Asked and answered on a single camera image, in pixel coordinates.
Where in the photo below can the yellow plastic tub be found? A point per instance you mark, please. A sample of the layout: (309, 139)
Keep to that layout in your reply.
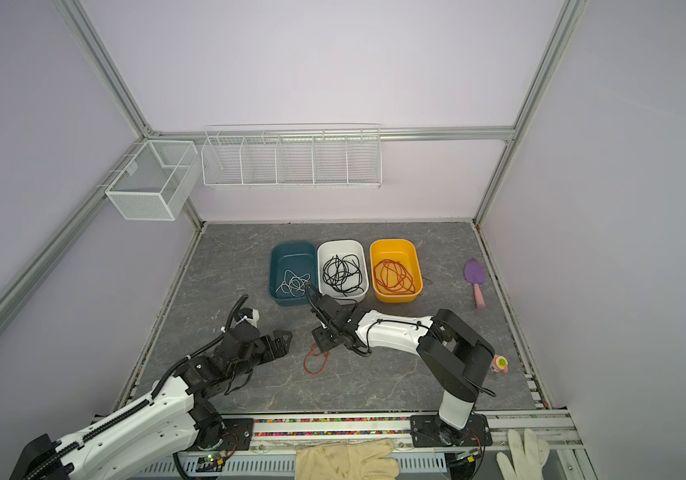
(395, 271)

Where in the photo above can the long white wire basket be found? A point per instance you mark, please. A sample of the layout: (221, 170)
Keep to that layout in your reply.
(292, 155)

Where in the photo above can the small pink toy figure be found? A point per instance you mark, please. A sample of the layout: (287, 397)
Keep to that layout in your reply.
(500, 364)

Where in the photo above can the teal plastic tub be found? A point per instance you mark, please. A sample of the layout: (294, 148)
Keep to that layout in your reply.
(293, 265)

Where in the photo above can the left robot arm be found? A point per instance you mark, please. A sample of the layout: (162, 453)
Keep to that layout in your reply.
(176, 415)

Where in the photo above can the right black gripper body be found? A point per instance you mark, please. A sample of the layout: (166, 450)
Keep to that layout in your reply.
(325, 338)

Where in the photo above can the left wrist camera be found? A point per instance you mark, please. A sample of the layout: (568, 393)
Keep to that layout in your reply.
(249, 315)

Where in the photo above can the white rubber glove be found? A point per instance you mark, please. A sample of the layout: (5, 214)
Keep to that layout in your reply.
(528, 456)

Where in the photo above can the white plastic tub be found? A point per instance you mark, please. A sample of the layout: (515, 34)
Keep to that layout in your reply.
(342, 270)

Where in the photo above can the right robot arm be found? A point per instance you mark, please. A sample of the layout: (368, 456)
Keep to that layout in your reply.
(457, 356)

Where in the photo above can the cream work glove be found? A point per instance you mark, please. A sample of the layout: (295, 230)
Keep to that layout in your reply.
(368, 460)

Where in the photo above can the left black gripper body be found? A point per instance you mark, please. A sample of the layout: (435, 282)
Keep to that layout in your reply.
(264, 352)

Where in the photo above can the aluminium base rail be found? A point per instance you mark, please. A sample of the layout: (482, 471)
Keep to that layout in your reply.
(266, 446)

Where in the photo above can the small white mesh basket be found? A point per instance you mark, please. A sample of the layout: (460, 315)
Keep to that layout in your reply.
(157, 180)

